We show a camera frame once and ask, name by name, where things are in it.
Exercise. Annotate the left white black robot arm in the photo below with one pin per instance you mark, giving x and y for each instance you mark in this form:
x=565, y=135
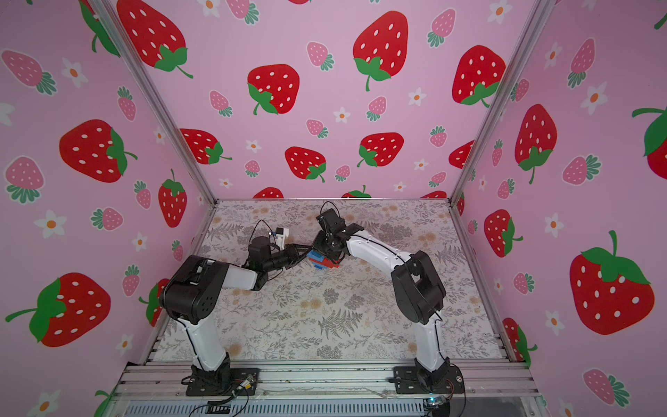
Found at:
x=192, y=293

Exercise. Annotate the aluminium corner post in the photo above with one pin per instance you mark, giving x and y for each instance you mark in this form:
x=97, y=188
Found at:
x=106, y=10
x=530, y=35

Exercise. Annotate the left aluminium corner post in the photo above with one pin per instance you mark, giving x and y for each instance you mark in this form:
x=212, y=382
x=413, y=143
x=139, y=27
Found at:
x=106, y=10

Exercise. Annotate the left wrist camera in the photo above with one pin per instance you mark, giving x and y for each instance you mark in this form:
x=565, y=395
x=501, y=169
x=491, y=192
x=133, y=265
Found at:
x=280, y=236

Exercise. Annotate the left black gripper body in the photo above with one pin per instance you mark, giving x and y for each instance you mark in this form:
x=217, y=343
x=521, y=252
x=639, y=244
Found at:
x=280, y=261

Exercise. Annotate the red 2x4 brick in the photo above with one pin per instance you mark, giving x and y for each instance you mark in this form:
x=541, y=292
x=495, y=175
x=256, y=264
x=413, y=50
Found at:
x=325, y=263

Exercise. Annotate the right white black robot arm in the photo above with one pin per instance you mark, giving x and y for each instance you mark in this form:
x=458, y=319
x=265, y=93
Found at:
x=418, y=290

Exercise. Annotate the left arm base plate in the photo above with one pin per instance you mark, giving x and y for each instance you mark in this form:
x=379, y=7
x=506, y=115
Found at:
x=226, y=382

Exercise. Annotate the light blue 2x4 brick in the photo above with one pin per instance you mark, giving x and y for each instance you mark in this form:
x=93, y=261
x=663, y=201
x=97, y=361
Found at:
x=316, y=257

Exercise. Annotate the right aluminium corner post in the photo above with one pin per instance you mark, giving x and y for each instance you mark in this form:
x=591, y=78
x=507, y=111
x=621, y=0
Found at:
x=530, y=35

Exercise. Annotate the aluminium front rail frame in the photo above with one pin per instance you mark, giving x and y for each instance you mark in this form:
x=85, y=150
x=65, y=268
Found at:
x=329, y=388

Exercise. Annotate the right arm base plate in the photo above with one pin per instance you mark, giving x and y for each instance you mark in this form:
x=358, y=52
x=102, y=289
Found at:
x=414, y=380

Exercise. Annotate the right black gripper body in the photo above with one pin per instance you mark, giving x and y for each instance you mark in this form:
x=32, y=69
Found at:
x=327, y=250

